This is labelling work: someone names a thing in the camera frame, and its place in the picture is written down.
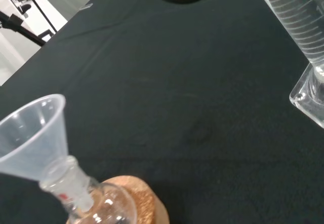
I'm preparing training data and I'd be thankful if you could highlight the black bench cloth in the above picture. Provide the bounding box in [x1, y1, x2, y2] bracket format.
[0, 0, 324, 224]

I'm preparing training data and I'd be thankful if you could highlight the round-bottom glass flask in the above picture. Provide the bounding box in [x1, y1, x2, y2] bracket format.
[38, 155, 139, 224]

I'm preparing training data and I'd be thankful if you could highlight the black office chair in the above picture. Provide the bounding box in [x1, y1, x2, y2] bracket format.
[17, 4, 32, 16]

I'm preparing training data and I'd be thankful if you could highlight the black tripod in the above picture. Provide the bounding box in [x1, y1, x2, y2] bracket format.
[0, 0, 57, 47]

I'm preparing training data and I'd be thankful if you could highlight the cork ring stand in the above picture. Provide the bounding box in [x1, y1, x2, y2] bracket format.
[66, 175, 170, 224]

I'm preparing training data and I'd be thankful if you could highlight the clear plastic funnel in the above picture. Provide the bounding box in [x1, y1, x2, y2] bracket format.
[0, 94, 94, 212]

